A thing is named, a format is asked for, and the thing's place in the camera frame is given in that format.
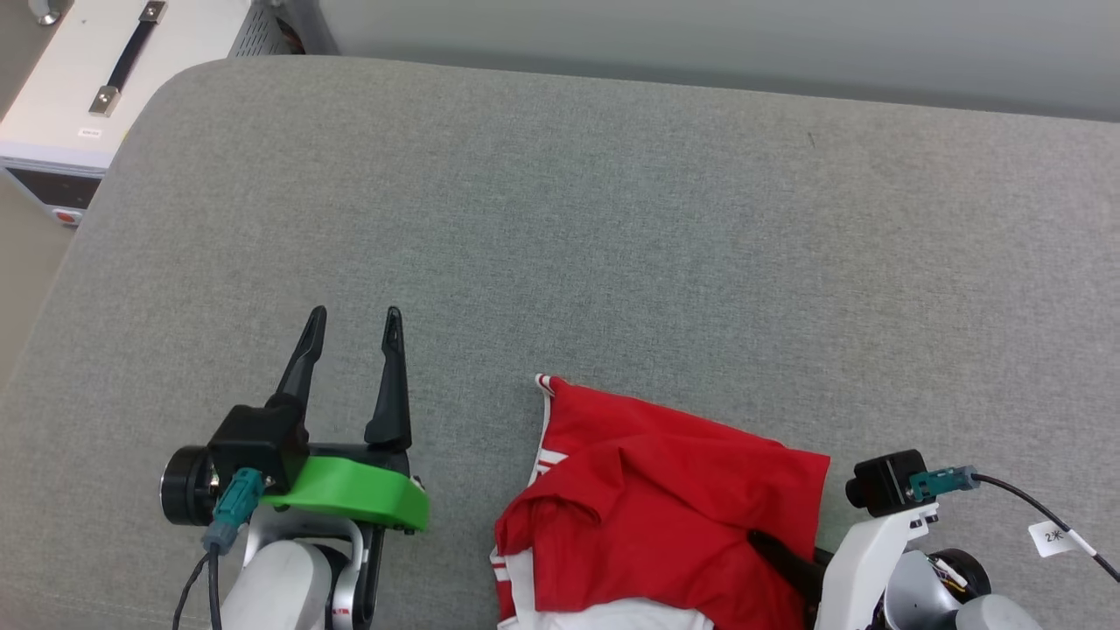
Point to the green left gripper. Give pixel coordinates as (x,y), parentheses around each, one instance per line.
(359,494)

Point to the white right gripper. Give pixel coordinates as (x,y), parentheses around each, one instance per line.
(862,569)

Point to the red and white garment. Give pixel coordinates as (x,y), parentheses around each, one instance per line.
(665,490)

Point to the grey fabric sofa cushion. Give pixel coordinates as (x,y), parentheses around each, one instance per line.
(612,219)

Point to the white equipment case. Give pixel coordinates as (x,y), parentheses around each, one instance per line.
(184,52)

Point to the chrome furniture foot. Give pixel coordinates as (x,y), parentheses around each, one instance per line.
(44,10)

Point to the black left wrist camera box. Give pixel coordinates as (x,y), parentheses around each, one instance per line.
(258,442)

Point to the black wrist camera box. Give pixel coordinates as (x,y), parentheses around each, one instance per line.
(258,442)
(884,481)

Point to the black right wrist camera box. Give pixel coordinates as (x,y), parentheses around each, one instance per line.
(884,481)

